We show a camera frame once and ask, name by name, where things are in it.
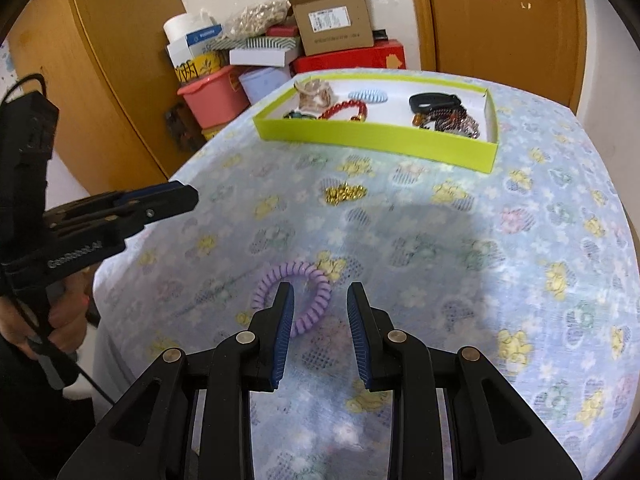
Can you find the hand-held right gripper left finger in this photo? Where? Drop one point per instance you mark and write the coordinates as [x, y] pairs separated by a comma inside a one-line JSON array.
[[280, 340]]

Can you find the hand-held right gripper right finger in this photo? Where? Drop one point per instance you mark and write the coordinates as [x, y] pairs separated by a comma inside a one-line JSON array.
[[360, 340]]

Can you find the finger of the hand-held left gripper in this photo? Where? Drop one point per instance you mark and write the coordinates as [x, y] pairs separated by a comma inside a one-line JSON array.
[[150, 191], [175, 202]]

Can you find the yellow-green cardboard box tray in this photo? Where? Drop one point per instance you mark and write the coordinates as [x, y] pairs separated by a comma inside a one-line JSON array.
[[375, 142]]

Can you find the person's left forearm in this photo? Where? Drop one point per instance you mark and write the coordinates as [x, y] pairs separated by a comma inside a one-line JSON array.
[[30, 420]]

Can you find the person's left hand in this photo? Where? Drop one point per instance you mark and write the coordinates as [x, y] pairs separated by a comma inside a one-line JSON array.
[[67, 310]]

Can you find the pink plastic bin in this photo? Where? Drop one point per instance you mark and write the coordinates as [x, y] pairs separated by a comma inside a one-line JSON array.
[[215, 102]]

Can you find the yellow patterned bucket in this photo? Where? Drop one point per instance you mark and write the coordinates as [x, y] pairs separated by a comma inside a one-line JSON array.
[[197, 66]]

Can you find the wooden wardrobe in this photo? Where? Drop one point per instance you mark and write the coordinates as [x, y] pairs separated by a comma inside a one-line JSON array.
[[110, 60]]

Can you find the lavender plastic container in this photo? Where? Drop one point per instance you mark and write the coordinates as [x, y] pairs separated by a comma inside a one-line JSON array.
[[262, 85]]

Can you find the white box with blue label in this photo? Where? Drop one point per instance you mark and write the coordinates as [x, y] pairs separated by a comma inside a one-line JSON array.
[[200, 40]]

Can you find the white paper roll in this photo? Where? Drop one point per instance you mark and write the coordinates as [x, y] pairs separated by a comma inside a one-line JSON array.
[[182, 27]]

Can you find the flat white box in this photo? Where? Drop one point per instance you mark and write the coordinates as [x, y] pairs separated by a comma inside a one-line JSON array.
[[257, 56]]

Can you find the beige hair claw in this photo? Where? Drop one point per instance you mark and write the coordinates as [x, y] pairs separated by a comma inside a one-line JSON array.
[[315, 92]]

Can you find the green white striped box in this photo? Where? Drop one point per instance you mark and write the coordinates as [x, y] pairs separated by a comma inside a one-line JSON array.
[[265, 43]]

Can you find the clear bag of beads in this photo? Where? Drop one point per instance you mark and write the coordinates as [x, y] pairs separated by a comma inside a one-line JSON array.
[[255, 21]]

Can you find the small dark red box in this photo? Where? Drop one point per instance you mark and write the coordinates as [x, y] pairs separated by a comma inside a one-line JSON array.
[[281, 31]]

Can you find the large red gift box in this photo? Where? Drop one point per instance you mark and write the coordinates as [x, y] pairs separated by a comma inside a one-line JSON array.
[[350, 60]]

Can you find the open brown cardboard box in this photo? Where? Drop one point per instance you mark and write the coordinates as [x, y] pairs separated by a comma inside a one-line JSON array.
[[335, 25]]

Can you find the black oval hair clip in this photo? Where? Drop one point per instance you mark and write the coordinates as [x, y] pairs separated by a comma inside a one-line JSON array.
[[425, 104]]

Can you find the small black device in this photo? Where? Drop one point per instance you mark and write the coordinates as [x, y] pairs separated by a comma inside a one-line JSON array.
[[380, 35]]

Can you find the wooden door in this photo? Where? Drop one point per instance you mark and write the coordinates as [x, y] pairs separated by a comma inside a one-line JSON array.
[[500, 25]]

